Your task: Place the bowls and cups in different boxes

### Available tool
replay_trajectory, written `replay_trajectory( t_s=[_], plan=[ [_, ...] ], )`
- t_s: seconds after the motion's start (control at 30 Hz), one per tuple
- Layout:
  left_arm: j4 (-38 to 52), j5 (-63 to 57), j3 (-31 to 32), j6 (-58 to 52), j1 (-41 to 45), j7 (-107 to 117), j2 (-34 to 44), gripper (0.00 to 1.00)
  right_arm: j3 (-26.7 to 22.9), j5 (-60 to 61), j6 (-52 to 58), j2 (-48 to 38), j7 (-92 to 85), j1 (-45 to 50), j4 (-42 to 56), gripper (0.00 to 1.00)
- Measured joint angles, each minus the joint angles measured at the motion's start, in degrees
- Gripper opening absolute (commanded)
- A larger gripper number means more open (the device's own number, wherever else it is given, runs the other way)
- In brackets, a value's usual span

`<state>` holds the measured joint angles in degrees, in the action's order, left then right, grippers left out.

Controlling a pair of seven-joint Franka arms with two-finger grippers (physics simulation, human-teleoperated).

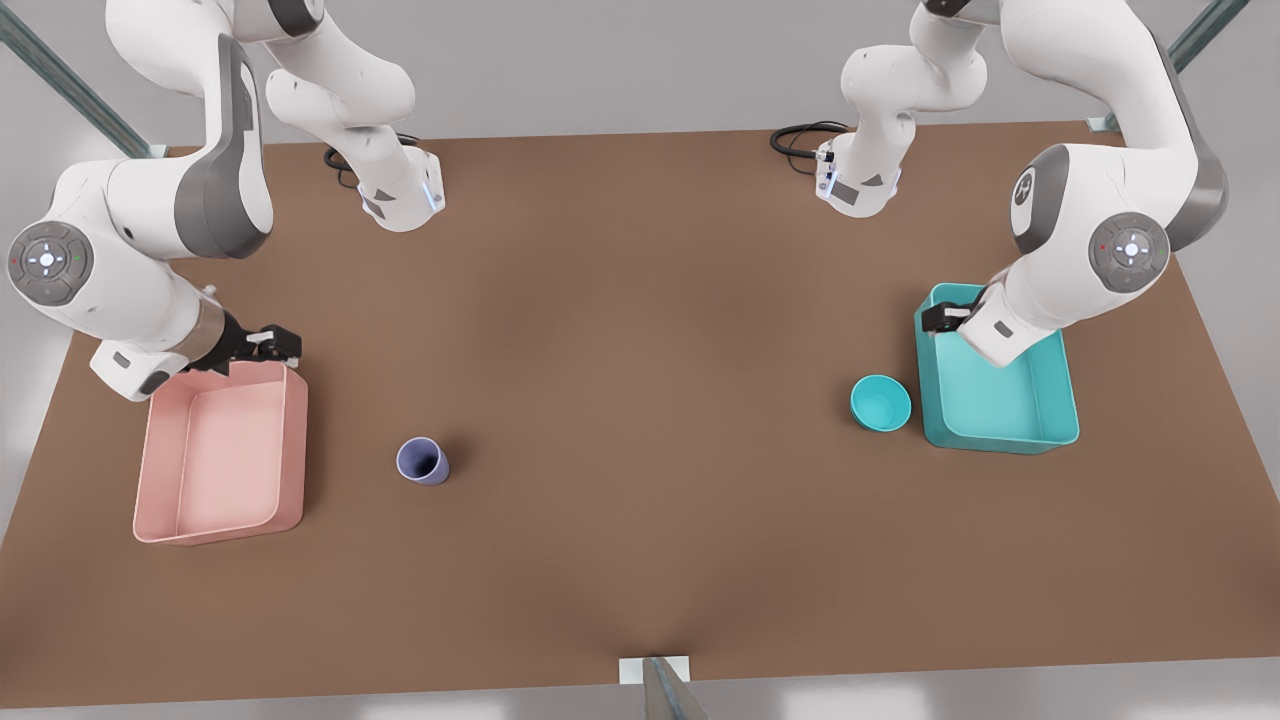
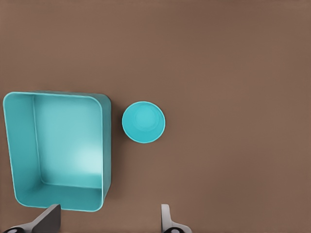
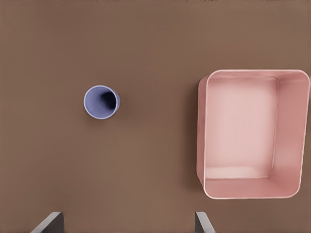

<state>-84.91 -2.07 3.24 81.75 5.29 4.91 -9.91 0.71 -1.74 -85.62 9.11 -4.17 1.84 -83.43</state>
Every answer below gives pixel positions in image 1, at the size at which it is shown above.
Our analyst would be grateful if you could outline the teal bowl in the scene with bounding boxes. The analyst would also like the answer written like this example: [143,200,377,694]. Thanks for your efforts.
[850,374,913,435]

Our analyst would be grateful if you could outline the pink plastic box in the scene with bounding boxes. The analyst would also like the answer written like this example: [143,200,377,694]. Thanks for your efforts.
[133,361,309,546]

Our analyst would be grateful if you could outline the teal plastic box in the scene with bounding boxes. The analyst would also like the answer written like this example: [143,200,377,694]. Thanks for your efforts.
[914,283,1081,456]

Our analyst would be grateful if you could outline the black cable loop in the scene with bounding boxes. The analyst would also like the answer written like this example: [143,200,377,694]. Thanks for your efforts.
[770,121,851,177]
[323,134,421,191]

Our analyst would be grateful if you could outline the silver frame post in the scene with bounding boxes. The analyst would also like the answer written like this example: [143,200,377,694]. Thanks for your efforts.
[0,14,167,161]
[1088,0,1251,134]
[619,656,709,720]

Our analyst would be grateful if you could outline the purple cup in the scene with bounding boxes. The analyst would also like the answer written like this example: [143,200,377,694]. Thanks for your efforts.
[396,437,450,487]

